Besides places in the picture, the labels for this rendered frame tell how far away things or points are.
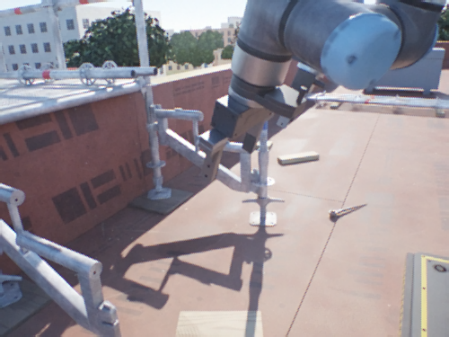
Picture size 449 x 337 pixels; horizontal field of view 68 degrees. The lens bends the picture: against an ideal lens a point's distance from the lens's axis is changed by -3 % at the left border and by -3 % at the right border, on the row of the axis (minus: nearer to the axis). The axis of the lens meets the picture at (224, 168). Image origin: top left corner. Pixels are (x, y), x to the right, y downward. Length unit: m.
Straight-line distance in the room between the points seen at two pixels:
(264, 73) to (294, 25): 0.10
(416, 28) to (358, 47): 0.15
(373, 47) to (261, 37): 0.16
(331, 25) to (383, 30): 0.06
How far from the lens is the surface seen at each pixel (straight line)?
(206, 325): 1.34
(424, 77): 6.43
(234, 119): 0.54
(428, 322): 1.02
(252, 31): 0.52
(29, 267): 1.31
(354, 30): 0.42
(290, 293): 1.49
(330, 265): 1.66
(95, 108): 1.98
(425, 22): 0.55
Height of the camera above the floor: 0.98
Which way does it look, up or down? 21 degrees down
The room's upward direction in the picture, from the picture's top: 2 degrees counter-clockwise
